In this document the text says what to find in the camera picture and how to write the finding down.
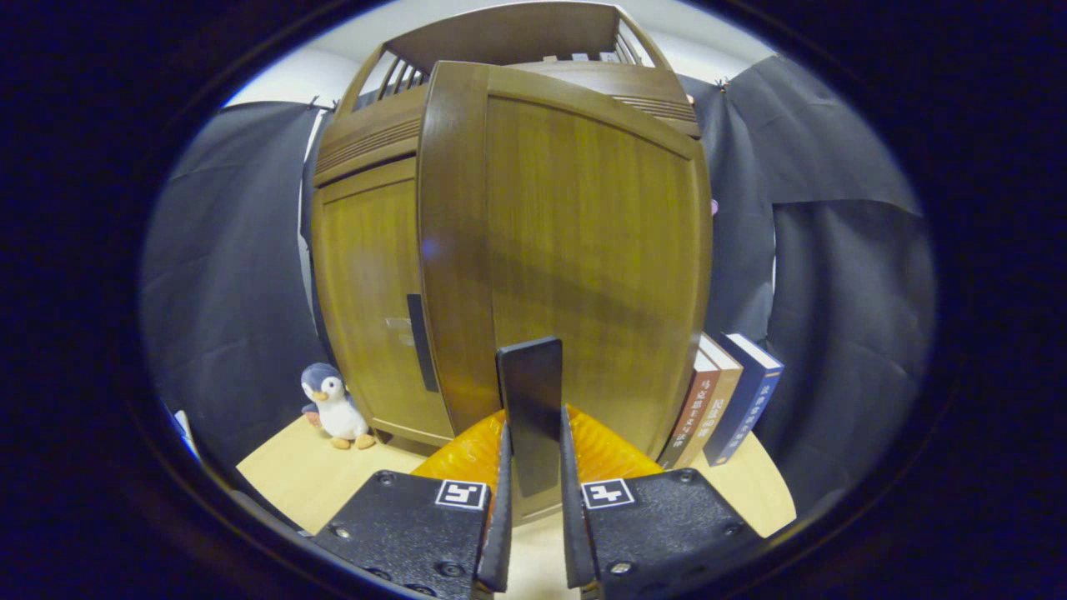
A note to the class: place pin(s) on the wooden double-door shoe cabinet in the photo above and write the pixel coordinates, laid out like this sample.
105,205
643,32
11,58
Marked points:
517,33

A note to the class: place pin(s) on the wooden shoe cabinet door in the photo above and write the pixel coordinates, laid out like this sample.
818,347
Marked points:
367,292
583,250

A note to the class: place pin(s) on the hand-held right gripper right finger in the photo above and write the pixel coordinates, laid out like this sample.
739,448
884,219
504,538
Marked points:
575,533

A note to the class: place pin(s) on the penguin plush toy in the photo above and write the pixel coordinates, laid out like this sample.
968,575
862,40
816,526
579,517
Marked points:
338,408

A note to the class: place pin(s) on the dark blue book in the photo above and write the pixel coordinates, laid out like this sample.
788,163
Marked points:
748,400

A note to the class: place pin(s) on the black backdrop cloth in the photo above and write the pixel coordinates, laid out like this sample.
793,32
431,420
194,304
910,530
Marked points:
842,317

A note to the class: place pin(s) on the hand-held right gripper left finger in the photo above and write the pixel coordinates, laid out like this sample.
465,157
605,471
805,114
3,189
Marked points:
500,533

